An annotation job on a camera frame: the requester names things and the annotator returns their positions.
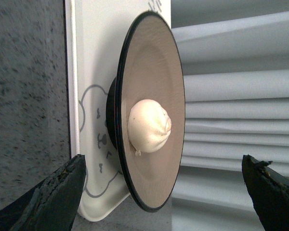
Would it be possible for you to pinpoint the white tray with bear print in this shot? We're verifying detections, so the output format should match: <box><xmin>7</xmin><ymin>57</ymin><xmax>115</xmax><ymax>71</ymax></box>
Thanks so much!
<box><xmin>65</xmin><ymin>0</ymin><xmax>171</xmax><ymax>222</ymax></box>

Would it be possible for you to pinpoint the white steamed bun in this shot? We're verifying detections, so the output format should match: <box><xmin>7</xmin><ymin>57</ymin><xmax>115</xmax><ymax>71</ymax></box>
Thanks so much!
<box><xmin>128</xmin><ymin>99</ymin><xmax>172</xmax><ymax>156</ymax></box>

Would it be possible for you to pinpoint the grey pleated curtain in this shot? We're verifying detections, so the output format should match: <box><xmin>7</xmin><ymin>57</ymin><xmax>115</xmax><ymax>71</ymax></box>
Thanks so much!
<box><xmin>171</xmin><ymin>0</ymin><xmax>289</xmax><ymax>231</ymax></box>

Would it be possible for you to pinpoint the tan plate with black rim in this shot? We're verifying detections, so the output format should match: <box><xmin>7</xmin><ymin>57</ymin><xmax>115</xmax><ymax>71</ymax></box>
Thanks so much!
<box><xmin>106</xmin><ymin>11</ymin><xmax>185</xmax><ymax>212</ymax></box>

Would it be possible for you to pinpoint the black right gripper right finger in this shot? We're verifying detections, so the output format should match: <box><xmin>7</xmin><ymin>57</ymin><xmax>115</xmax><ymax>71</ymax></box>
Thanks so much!
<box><xmin>241</xmin><ymin>155</ymin><xmax>289</xmax><ymax>231</ymax></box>

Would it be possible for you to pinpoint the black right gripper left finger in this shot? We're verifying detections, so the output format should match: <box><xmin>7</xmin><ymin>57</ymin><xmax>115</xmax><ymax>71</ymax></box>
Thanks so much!
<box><xmin>0</xmin><ymin>154</ymin><xmax>86</xmax><ymax>231</ymax></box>

